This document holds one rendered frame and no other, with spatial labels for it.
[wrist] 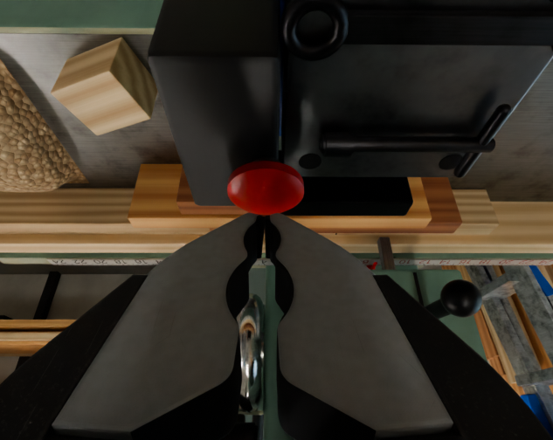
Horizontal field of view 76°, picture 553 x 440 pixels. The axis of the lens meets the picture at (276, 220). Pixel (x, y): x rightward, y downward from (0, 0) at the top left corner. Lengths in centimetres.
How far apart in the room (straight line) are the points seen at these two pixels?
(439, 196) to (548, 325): 83
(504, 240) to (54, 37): 39
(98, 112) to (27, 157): 9
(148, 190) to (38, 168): 8
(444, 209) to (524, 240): 10
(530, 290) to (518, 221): 74
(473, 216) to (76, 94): 33
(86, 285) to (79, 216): 280
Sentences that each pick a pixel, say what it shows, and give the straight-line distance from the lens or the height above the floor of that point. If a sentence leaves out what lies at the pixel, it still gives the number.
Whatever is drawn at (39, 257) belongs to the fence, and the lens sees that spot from 41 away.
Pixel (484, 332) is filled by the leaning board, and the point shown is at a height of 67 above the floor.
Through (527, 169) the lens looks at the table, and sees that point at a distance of 39.
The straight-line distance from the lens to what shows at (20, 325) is 266.
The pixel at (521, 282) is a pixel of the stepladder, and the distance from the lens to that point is 117.
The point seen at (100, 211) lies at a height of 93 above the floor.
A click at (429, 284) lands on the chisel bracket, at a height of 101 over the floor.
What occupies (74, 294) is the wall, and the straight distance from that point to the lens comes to 317.
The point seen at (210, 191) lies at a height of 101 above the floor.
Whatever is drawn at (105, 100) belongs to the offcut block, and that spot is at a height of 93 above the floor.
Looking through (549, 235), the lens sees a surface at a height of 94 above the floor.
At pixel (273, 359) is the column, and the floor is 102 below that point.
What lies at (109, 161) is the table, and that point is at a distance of 34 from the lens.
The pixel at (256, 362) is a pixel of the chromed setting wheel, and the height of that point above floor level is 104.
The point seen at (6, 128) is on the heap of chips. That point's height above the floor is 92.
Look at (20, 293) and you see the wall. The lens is 339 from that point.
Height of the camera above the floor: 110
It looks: 32 degrees down
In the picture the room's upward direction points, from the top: 180 degrees clockwise
